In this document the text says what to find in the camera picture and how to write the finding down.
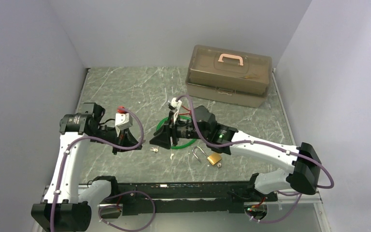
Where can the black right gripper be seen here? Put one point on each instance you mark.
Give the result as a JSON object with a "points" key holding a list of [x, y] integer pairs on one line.
{"points": [[162, 136]]}

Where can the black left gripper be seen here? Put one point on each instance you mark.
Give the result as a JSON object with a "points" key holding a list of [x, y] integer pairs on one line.
{"points": [[127, 139]]}

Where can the brass padlock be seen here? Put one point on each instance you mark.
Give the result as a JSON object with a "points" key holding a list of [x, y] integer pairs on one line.
{"points": [[213, 158]]}

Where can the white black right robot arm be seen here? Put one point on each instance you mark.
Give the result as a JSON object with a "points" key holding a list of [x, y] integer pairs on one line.
{"points": [[298, 166]]}

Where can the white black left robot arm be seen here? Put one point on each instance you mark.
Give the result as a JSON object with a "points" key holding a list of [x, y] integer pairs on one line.
{"points": [[63, 208]]}

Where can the beige plastic toolbox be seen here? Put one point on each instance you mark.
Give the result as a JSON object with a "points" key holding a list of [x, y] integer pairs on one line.
{"points": [[229, 76]]}

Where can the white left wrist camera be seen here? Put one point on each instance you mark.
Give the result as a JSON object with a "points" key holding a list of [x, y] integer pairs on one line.
{"points": [[123, 121]]}

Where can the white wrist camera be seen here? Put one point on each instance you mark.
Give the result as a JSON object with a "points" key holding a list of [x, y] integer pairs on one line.
{"points": [[175, 105], [123, 121]]}

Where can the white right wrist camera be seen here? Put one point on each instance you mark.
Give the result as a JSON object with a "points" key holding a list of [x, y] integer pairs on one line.
{"points": [[175, 105]]}

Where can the red cable lock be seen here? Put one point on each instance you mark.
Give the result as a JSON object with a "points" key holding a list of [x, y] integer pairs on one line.
{"points": [[184, 111]]}

